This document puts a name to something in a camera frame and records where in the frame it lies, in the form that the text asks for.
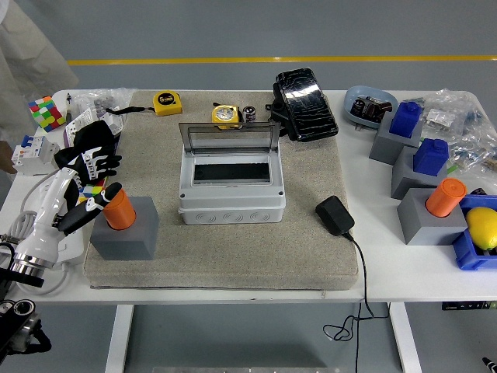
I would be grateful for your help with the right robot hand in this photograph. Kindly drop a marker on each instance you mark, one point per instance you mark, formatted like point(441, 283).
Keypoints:
point(490, 364)

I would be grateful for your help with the person's right hand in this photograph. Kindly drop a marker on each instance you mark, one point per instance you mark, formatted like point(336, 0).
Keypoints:
point(7, 157)

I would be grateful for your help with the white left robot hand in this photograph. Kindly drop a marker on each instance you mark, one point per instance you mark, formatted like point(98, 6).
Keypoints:
point(46, 217)

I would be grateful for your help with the orange cylinder battery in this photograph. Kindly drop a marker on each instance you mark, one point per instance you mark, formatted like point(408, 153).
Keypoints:
point(120, 213)
point(444, 198)

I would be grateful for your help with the grey plastic junction box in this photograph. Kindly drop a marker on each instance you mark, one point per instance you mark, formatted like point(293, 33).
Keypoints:
point(233, 206)

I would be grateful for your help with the smoky transparent box lid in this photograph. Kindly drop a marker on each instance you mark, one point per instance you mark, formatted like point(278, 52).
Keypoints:
point(229, 140)

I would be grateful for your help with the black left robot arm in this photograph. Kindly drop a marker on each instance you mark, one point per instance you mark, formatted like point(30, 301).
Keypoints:
point(19, 279)

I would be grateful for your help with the white circuit breaker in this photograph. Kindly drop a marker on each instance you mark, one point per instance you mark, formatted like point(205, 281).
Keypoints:
point(33, 155)

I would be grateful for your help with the white power strip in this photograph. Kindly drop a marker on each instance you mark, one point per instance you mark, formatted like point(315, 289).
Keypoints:
point(74, 248)

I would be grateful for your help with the colourful puzzle cube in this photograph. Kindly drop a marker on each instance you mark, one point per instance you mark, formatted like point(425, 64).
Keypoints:
point(91, 191)
point(46, 114)

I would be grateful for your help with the black table control panel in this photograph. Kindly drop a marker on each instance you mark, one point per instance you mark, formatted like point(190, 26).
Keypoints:
point(466, 305)

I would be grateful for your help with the grey block with round hole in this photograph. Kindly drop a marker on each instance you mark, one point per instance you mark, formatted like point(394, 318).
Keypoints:
point(124, 242)

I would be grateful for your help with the black cloth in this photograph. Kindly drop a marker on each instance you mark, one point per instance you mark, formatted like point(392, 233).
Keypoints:
point(87, 136)

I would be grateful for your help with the white table leg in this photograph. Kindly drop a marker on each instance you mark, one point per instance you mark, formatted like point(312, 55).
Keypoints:
point(118, 338)
point(405, 338)

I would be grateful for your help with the person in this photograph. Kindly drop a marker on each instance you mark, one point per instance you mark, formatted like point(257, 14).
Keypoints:
point(27, 58)

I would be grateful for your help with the blue plastic bin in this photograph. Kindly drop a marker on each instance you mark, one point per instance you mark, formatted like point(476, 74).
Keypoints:
point(466, 256)

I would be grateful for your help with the yellow lemon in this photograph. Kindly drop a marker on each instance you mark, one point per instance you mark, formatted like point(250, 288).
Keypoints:
point(483, 227)

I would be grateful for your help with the grey holder block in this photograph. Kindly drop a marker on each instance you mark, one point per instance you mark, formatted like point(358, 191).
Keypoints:
point(405, 180)
point(423, 229)
point(384, 147)

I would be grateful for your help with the yellow square tape measure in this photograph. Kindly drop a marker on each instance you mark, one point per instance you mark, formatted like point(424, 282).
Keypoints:
point(167, 104)

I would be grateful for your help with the small black object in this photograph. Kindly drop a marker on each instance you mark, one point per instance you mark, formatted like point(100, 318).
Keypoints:
point(478, 191)

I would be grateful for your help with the grey-brown mat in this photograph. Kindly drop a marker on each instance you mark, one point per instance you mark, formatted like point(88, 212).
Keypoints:
point(233, 256)

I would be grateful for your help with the yellow round tape measure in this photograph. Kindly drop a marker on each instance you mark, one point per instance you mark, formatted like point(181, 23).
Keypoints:
point(225, 114)

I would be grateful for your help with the black power adapter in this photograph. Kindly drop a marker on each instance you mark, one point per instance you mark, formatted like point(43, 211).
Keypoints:
point(334, 214)

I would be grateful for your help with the blue plastic block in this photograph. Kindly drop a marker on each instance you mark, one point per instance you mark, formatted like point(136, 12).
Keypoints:
point(405, 118)
point(430, 155)

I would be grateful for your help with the small black cylinder capacitor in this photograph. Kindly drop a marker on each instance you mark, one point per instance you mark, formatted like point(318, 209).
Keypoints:
point(250, 113)

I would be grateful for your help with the clear bags of small parts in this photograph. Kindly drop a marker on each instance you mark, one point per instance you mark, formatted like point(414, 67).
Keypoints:
point(466, 124)

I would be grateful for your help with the dark electronic parts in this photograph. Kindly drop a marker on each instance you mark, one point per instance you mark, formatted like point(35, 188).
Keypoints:
point(369, 109)

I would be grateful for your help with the black glossy pedal device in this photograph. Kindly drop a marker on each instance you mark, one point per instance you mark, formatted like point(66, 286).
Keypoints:
point(306, 105)

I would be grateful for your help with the light blue bowl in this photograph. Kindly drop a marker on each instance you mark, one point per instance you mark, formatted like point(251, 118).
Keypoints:
point(351, 99)

